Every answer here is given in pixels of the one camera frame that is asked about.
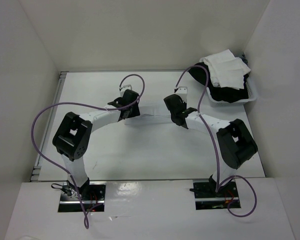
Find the cream white skirt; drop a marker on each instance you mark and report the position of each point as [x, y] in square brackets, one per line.
[226, 70]

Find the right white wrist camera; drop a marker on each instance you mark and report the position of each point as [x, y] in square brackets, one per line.
[182, 92]

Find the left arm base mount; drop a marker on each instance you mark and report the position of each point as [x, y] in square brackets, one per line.
[93, 197]

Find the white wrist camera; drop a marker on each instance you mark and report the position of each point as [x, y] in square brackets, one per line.
[123, 88]
[182, 92]

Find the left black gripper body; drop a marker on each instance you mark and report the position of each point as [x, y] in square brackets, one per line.
[117, 100]

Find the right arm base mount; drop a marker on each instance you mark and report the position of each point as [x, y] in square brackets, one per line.
[206, 198]

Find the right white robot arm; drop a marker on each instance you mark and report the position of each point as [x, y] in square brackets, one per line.
[232, 141]

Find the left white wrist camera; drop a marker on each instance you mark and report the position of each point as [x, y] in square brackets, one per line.
[123, 88]

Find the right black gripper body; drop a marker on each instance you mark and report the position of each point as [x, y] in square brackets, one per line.
[173, 115]

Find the light white skirt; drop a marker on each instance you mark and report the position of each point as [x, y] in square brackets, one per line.
[150, 114]

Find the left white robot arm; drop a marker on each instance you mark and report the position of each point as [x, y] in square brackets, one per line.
[73, 135]

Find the black skirt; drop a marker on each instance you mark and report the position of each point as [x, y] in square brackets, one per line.
[226, 94]

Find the white plastic laundry basket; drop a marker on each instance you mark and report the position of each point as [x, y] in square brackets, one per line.
[251, 91]

